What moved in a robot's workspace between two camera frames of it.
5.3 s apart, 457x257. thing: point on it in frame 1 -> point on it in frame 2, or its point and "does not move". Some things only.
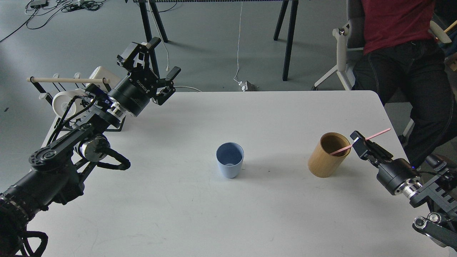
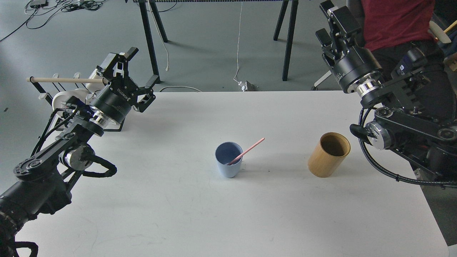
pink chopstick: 366,139 -> 241,154
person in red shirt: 403,59 does not move
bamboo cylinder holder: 326,158 does not move
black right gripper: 398,175 -> 357,61
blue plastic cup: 230,156 does not move
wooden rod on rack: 44,79 does not move
